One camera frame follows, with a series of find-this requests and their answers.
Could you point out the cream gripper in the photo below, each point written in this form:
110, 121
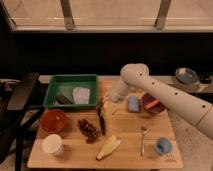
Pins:
111, 108

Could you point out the red yellow apple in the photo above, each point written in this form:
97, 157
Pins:
105, 107

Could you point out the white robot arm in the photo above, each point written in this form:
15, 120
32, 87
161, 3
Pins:
194, 110

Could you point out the blue cup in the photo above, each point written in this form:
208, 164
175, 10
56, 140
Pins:
163, 146

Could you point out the white plastic cup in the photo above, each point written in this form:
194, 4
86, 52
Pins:
52, 145

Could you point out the blue sponge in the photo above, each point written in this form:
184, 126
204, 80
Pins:
133, 104

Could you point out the white cloth in tray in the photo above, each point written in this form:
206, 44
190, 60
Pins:
81, 95

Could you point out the bunch of dark grapes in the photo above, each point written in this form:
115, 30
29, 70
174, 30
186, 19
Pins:
88, 130

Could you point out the wooden board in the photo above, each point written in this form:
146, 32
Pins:
126, 127

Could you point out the yellow banana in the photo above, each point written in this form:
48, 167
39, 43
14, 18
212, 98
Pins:
109, 146

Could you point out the purple bowl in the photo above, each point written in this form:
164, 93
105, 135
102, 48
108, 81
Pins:
147, 98

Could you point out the silver fork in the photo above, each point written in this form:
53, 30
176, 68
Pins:
143, 132

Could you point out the orange carrot in bowl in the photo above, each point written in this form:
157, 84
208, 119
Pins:
151, 104

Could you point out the green plastic tray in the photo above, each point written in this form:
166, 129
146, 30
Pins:
64, 85

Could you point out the dark brown block in tray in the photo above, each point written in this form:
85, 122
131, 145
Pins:
63, 99

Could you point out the orange plastic bowl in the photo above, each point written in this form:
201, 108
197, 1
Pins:
53, 121

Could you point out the metal bowl on ledge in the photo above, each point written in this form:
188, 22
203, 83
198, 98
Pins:
186, 75

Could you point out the black chair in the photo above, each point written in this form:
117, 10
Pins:
19, 116

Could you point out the dark object on ledge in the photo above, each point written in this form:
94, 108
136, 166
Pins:
205, 78

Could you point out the black handled knife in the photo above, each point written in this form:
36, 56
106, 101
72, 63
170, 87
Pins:
100, 115

